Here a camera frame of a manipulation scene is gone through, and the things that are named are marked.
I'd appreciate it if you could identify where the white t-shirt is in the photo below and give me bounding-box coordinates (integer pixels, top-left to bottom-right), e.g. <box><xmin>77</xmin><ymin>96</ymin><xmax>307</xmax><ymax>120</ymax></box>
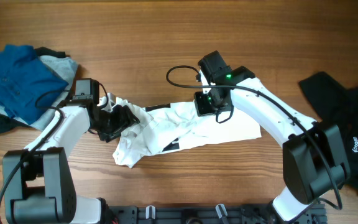
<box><xmin>99</xmin><ymin>93</ymin><xmax>262</xmax><ymax>168</ymax></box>

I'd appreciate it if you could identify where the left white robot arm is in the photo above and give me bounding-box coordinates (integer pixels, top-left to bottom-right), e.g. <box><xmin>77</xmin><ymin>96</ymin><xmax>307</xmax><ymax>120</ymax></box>
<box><xmin>0</xmin><ymin>105</ymin><xmax>139</xmax><ymax>223</ymax></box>

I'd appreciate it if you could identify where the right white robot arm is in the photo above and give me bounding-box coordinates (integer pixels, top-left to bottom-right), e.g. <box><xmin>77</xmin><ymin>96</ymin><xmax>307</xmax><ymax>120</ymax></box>
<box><xmin>196</xmin><ymin>64</ymin><xmax>351</xmax><ymax>223</ymax></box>

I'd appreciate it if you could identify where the grey folded garment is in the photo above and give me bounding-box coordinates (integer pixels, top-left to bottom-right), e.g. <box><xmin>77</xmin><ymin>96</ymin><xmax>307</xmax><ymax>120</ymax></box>
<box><xmin>0</xmin><ymin>55</ymin><xmax>78</xmax><ymax>131</ymax></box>

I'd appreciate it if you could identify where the blue folded garment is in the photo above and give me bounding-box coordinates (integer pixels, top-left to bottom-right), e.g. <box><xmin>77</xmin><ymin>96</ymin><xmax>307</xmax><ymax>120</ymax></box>
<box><xmin>0</xmin><ymin>45</ymin><xmax>68</xmax><ymax>124</ymax></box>

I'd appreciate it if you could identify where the black folded garment left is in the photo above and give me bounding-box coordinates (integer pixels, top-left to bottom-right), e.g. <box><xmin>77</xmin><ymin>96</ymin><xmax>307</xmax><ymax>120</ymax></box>
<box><xmin>0</xmin><ymin>47</ymin><xmax>70</xmax><ymax>134</ymax></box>

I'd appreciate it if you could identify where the black garment with logo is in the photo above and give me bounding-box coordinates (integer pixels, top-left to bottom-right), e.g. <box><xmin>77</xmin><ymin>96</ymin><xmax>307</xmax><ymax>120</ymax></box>
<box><xmin>299</xmin><ymin>72</ymin><xmax>358</xmax><ymax>191</ymax></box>

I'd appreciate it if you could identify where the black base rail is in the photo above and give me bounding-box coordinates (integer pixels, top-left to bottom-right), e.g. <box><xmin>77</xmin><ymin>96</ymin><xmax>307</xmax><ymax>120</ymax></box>
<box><xmin>104</xmin><ymin>203</ymin><xmax>328</xmax><ymax>224</ymax></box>

